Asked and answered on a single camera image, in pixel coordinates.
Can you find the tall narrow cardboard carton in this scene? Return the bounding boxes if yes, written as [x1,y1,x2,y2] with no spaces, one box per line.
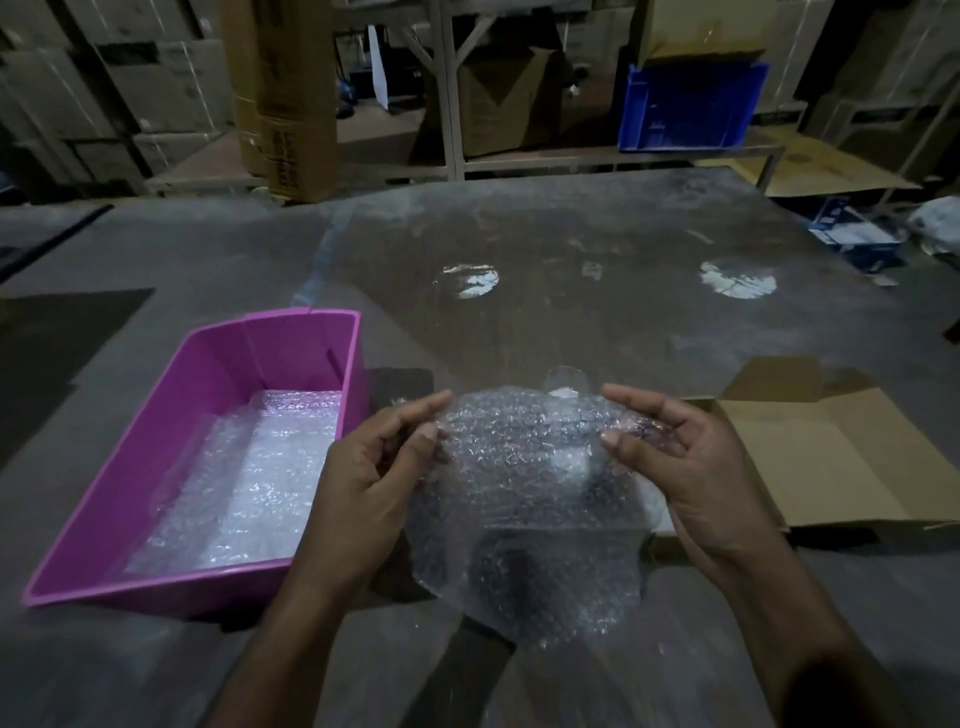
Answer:
[217,0,340,205]

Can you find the open brown carton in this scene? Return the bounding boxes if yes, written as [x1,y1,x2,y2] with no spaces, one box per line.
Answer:
[457,46,568,157]

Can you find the small brown cardboard box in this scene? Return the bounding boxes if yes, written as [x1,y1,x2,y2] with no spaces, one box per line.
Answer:
[644,356,960,564]

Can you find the grey metal storage rack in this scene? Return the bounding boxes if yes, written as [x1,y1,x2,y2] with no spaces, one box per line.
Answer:
[146,0,787,198]

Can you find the blue plastic crate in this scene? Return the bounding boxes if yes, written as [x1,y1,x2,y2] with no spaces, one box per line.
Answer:
[617,61,772,153]

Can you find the pink plastic bin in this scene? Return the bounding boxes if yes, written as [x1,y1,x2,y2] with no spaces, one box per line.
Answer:
[20,307,370,620]

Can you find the person's right hand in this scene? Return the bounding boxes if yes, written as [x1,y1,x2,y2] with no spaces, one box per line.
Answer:
[599,382,789,583]

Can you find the flattened printed cardboard sheet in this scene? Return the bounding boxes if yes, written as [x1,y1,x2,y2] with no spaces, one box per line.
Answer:
[697,131,924,198]

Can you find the clear bubble wrap sheet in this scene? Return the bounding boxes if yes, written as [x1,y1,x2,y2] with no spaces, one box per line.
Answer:
[404,384,676,648]

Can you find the dark blue product box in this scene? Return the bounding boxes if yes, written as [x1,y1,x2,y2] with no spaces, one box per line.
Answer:
[806,194,853,226]

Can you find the blue and white product box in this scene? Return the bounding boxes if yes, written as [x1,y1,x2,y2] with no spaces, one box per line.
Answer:
[809,213,905,273]

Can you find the white paper sheet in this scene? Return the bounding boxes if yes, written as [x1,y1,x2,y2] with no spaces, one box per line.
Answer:
[367,24,390,112]

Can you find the pile of bubble wrap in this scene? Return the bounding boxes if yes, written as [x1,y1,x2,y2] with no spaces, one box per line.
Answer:
[123,389,345,577]

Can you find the white plastic bag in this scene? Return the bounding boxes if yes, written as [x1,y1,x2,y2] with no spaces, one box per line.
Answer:
[907,194,960,256]

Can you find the person's right forearm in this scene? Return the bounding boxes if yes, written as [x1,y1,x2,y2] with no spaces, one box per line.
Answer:
[716,539,931,728]

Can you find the bubble items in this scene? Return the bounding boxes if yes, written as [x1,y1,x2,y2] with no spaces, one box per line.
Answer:
[542,365,595,399]

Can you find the flat cardboard sheet with tape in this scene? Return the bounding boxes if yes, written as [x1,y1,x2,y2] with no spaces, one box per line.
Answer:
[633,0,781,69]

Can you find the person's left hand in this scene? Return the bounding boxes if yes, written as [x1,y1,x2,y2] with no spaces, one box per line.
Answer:
[288,388,455,601]

